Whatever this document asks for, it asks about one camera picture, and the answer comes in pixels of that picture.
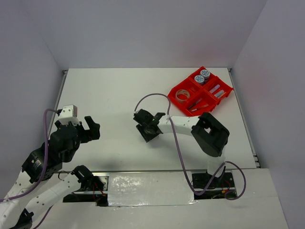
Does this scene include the red gel pen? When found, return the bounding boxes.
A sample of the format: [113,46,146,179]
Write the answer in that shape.
[190,104,209,112]

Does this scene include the blue paint jar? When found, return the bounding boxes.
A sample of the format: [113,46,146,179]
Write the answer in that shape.
[194,75,205,85]
[200,69,211,81]

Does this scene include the blue highlighter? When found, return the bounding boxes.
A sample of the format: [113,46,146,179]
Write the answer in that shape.
[214,90,225,98]

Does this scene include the pink highlighter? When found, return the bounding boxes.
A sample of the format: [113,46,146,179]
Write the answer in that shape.
[209,84,220,94]

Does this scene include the blue gel pen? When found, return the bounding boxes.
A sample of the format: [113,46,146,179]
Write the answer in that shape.
[187,98,202,110]

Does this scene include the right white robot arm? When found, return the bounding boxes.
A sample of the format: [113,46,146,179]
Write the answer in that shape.
[133,109,230,187]

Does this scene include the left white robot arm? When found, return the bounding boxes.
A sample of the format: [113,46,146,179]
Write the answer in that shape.
[0,116,103,229]

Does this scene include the red compartment bin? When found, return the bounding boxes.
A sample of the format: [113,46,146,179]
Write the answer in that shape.
[167,66,234,116]

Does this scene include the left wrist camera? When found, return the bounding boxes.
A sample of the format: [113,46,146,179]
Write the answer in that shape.
[58,104,80,126]

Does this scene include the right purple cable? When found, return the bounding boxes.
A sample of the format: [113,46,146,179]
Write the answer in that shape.
[134,93,247,200]

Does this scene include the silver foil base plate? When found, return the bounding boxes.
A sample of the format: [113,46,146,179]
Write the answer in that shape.
[62,170,239,207]

